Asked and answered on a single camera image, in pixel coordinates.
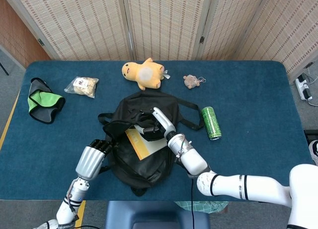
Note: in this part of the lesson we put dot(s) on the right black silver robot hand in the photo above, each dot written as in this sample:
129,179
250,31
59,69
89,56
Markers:
164,122

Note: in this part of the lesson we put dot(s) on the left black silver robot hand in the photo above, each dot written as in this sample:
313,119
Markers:
89,162

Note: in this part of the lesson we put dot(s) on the yellow white book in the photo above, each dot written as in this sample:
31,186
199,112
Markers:
144,147

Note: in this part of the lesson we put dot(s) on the black fabric backpack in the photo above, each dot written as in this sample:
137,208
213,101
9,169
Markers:
139,169

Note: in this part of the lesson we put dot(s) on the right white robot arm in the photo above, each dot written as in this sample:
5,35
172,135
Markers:
248,186

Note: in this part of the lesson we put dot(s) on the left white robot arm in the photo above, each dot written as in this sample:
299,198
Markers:
78,189

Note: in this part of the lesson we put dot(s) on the green energy drink can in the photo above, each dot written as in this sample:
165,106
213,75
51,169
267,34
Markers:
211,122

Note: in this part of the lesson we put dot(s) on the yellow plush toy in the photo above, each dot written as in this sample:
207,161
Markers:
146,73

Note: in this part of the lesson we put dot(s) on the clear bag of snacks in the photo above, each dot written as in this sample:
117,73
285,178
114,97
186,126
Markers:
83,87

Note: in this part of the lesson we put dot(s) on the green black cloth pouch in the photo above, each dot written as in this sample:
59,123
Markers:
44,101

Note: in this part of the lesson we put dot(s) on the blue chair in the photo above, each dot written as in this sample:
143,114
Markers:
156,214

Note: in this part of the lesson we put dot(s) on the blue table cloth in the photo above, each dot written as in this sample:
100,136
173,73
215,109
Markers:
248,102

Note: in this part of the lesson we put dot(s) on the teal grid patterned cloth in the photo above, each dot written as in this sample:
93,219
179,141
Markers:
206,206

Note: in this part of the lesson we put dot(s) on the woven folding screen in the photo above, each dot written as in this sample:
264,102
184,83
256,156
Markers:
161,22

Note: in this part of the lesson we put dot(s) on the black metal leg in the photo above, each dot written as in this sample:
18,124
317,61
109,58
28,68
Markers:
4,68

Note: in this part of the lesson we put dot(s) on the white power strip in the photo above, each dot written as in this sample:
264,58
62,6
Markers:
303,86

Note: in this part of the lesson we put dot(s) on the black box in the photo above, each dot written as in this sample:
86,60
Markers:
311,134

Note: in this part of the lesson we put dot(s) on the white and black shoe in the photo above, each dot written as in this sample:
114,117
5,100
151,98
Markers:
314,152

